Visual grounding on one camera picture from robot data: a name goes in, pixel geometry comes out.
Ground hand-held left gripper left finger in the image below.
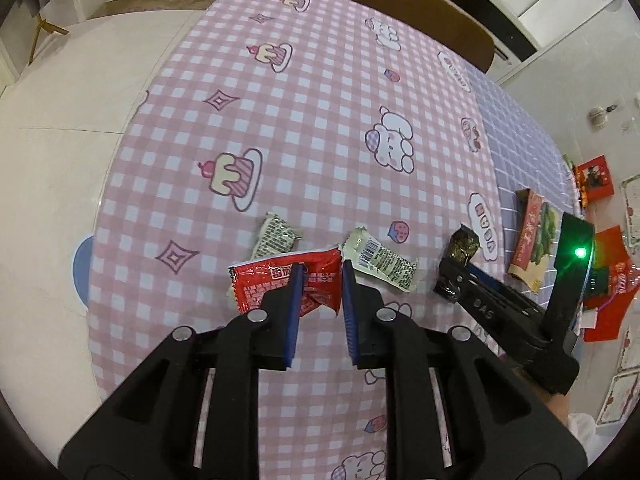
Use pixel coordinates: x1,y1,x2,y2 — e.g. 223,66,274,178
59,262,305,480

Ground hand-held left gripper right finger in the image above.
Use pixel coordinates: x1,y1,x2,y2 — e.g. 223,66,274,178
341,260,588,480

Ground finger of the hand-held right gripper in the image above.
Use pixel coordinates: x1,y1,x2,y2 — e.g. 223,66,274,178
467,265,547,319
435,257,502,337

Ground dark foil snack wrapper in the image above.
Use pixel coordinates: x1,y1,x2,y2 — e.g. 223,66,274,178
434,223,481,303

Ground red snack wrapper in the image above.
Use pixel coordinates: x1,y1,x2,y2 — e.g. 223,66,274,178
227,245,343,318

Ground white green snack wrapper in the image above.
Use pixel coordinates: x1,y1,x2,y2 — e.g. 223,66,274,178
251,212,303,261
341,226,418,292

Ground blue plastic bucket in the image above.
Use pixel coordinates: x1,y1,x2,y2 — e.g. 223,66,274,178
72,234,98,321

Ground person's right forearm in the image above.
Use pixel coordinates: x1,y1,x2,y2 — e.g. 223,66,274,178
537,390,573,433

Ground red green snack packet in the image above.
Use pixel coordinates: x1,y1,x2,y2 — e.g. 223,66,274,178
506,188,563,292

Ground red paper bags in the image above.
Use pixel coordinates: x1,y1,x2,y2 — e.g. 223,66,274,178
582,227,640,343

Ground row of packaged goods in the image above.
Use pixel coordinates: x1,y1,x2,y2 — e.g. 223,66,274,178
562,155,588,208

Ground purple checked tablecloth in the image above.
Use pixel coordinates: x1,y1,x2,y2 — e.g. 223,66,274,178
465,67,583,311

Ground red gift box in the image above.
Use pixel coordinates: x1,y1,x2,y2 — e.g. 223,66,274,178
572,156,615,206

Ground pink checked tablecloth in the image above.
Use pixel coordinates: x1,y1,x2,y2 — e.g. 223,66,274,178
85,0,506,480

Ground white round hanging charm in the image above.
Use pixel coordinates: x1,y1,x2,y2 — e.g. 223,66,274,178
587,104,618,128

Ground brown wooden chair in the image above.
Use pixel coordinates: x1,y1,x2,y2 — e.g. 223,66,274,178
327,0,496,73

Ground white sideboard cabinet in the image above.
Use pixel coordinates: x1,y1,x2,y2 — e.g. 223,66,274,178
405,0,623,61

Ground wooden coat rack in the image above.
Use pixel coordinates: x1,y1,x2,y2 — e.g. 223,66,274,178
27,10,70,66

